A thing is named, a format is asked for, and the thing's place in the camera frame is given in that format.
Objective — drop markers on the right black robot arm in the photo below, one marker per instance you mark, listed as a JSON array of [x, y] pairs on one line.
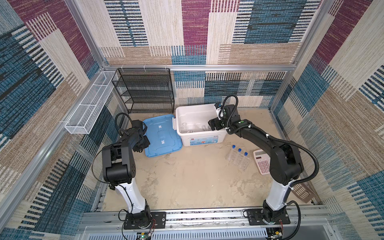
[[286, 164]]

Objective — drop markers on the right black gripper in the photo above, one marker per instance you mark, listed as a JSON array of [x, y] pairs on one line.
[[216, 121]]

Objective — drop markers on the white plastic storage bin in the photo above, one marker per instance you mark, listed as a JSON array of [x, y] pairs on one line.
[[198, 115]]

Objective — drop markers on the clear test tube rack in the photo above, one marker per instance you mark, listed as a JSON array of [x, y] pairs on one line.
[[232, 160]]

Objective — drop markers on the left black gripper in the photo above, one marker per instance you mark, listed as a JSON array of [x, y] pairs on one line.
[[146, 143]]

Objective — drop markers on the blue plastic bin lid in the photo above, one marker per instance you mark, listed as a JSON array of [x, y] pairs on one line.
[[162, 136]]

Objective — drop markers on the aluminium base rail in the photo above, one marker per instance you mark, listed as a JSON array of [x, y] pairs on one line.
[[314, 223]]

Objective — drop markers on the black wire shelf rack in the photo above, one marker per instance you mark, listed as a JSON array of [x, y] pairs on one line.
[[145, 90]]

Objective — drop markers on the pink calculator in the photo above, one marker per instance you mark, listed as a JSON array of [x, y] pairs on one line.
[[262, 160]]

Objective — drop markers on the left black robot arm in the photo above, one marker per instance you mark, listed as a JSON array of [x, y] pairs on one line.
[[119, 169]]

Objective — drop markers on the white wire mesh basket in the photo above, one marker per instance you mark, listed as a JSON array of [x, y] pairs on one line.
[[87, 112]]

